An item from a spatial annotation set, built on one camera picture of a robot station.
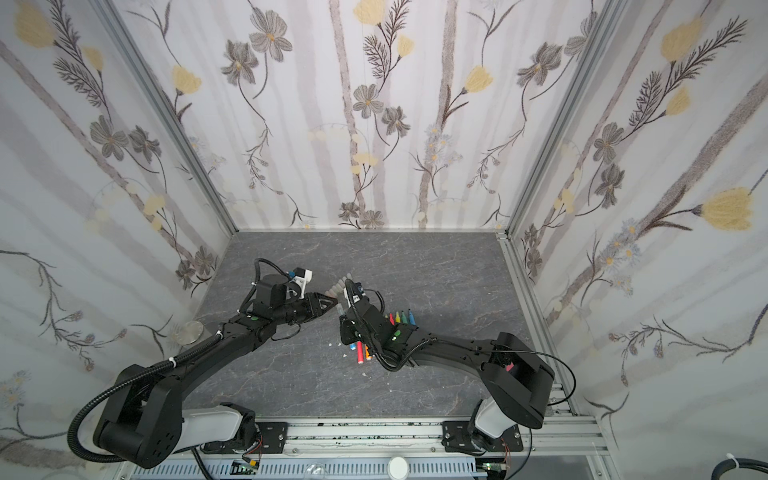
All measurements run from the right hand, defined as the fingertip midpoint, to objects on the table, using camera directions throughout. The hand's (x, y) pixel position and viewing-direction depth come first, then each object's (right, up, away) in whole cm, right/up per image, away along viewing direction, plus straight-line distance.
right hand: (333, 311), depth 78 cm
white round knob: (+17, -31, -15) cm, 39 cm away
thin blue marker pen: (+1, 0, +3) cm, 4 cm away
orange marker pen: (+11, -6, -17) cm, 21 cm away
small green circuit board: (-21, -38, -6) cm, 44 cm away
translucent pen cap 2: (-3, +5, +25) cm, 25 cm away
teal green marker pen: (+20, -5, +18) cm, 27 cm away
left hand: (-1, +4, +4) cm, 6 cm away
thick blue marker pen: (+22, -5, +17) cm, 29 cm away
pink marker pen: (+6, -14, +10) cm, 18 cm away
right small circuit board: (+40, -36, -7) cm, 54 cm away
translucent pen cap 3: (-4, +4, +23) cm, 24 cm away
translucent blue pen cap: (0, +8, +28) cm, 30 cm away
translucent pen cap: (-2, +5, +26) cm, 26 cm away
